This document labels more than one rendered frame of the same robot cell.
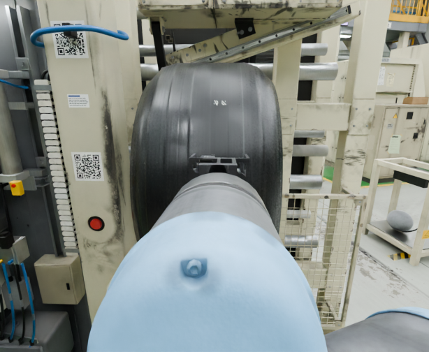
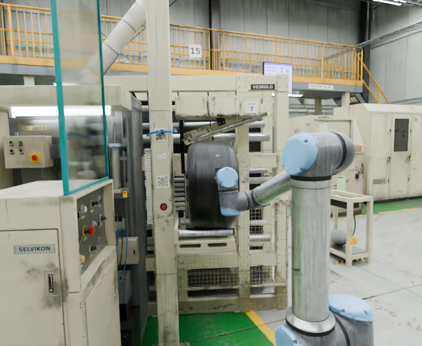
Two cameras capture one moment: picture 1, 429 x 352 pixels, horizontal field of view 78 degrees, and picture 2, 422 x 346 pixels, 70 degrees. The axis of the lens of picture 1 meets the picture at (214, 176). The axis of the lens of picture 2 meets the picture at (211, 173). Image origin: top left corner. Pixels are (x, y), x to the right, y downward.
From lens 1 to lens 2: 1.25 m
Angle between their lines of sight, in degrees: 13
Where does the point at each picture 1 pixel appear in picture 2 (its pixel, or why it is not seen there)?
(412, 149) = (356, 187)
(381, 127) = not seen: hidden behind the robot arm
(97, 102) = (169, 156)
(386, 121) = not seen: hidden behind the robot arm
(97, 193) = (165, 192)
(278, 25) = (236, 120)
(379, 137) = not seen: hidden behind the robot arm
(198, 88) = (209, 151)
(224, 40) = (212, 126)
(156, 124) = (198, 163)
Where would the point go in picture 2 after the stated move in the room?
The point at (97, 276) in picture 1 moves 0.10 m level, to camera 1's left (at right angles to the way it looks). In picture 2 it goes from (161, 233) to (145, 234)
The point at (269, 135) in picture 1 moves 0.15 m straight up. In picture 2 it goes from (234, 165) to (233, 139)
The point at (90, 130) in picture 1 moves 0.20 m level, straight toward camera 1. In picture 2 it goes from (165, 167) to (179, 169)
